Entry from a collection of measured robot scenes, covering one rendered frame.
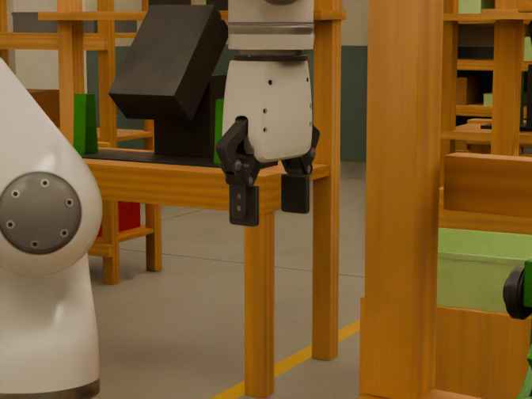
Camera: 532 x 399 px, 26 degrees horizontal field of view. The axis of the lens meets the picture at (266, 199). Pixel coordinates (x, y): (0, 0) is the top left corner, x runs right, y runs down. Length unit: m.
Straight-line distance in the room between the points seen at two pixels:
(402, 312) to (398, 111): 0.32
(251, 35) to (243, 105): 0.07
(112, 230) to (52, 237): 5.63
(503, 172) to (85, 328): 0.93
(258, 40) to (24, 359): 0.37
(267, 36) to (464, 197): 0.84
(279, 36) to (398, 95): 0.73
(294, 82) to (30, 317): 0.34
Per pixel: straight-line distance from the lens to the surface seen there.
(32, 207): 0.99
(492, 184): 1.86
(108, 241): 6.65
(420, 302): 1.88
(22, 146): 1.01
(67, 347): 1.07
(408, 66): 1.81
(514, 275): 1.60
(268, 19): 1.11
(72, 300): 1.12
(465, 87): 11.33
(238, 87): 1.11
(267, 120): 1.11
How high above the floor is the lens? 1.49
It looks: 9 degrees down
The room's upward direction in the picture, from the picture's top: straight up
